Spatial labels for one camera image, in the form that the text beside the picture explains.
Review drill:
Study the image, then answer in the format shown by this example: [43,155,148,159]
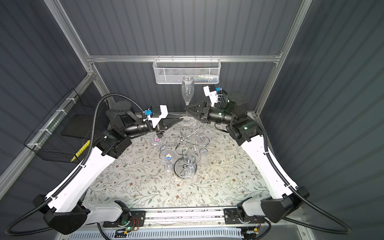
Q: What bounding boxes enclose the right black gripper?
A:
[184,102,233,127]

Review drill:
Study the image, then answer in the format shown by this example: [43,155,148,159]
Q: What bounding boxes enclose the clear champagne flute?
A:
[179,76,198,127]

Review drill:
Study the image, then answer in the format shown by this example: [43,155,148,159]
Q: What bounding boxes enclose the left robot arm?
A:
[34,101,183,235]

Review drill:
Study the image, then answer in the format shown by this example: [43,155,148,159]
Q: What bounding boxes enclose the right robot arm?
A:
[186,93,309,223]

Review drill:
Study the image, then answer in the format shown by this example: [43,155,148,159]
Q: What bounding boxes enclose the chrome wine glass rack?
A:
[159,117,212,181]

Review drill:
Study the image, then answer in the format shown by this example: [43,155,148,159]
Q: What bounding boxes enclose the hanging glass right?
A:
[195,132,212,156]

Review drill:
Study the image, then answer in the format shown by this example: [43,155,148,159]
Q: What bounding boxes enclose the hanging glass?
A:
[195,132,212,156]
[159,149,178,173]
[181,150,201,179]

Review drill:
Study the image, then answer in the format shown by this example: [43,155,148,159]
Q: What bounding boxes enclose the items in white basket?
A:
[194,74,220,84]

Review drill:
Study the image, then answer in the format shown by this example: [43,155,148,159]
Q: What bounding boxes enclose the hanging glass front left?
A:
[159,149,178,173]

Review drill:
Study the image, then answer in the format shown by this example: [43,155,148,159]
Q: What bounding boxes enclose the hanging glass front centre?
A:
[181,150,201,179]

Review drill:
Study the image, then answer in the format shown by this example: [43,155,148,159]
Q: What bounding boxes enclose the floral table mat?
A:
[85,124,270,209]

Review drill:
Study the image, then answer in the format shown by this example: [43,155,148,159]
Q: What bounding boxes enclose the black pad in basket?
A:
[61,115,93,139]

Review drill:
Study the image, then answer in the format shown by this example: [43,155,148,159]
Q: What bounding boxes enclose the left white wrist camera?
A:
[143,105,168,129]

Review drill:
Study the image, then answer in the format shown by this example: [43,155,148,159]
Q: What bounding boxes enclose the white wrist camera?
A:
[143,105,168,129]
[203,85,222,107]

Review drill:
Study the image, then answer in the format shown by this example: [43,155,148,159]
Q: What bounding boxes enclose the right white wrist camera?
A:
[203,85,222,107]

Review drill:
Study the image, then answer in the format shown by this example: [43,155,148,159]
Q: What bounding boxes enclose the white wire mesh basket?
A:
[153,58,222,85]

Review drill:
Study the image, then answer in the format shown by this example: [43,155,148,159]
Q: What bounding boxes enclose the black wire mesh basket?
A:
[24,86,101,164]

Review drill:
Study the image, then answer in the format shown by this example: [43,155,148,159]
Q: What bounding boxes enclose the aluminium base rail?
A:
[59,205,307,232]

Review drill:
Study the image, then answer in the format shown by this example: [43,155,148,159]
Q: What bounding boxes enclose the left black corrugated cable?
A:
[4,92,145,237]

